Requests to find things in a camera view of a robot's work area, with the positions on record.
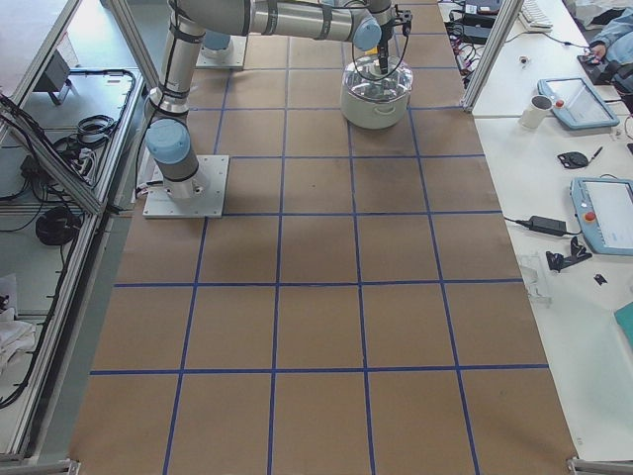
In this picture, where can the teal folder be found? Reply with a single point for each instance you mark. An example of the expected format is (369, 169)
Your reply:
(624, 318)

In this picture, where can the aluminium frame post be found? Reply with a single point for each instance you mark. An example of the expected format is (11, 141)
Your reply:
(506, 17)

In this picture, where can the person's hand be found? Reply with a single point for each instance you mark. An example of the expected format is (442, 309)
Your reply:
(599, 51)

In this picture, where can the blue sleeved forearm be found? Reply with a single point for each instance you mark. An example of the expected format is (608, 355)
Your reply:
(617, 36)

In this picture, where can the black bracket part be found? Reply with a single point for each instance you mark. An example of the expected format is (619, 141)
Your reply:
(578, 253)

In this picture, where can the grey electronics box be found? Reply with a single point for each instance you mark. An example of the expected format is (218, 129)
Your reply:
(55, 79)

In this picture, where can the black pen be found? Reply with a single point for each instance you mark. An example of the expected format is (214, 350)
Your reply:
(596, 154)

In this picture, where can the brown grid table mat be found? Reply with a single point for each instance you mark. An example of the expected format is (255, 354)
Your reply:
(357, 309)

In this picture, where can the white cooking pot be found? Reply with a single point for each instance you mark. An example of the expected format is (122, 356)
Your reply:
(372, 116)

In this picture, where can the white crumpled cloth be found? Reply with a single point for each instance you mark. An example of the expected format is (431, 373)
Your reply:
(16, 336)

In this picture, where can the black power adapter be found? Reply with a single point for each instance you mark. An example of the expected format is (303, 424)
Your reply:
(547, 226)

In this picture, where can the white keyboard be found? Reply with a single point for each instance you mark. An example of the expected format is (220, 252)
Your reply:
(533, 19)

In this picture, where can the glass pot lid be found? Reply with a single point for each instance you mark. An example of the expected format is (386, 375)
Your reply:
(363, 79)

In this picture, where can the white paper cup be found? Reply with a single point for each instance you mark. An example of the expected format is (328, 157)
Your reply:
(537, 109)

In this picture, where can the black power brick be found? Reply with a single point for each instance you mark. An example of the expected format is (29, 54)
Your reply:
(476, 35)

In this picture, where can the small black clip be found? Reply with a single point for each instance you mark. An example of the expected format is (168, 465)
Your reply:
(599, 279)

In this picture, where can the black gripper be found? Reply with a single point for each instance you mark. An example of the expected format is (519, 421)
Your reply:
(383, 50)

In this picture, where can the black gamepad controller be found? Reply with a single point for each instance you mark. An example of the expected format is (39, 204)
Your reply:
(600, 71)

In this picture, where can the clear acrylic stand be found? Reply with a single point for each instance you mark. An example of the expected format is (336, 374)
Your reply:
(534, 278)

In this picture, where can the upper blue teach pendant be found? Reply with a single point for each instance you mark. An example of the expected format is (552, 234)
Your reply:
(576, 104)

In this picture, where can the lower blue teach pendant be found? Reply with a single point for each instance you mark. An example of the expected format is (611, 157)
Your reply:
(603, 207)

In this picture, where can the blue teach pendant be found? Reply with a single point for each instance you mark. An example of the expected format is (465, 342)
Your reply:
(576, 104)
(603, 207)

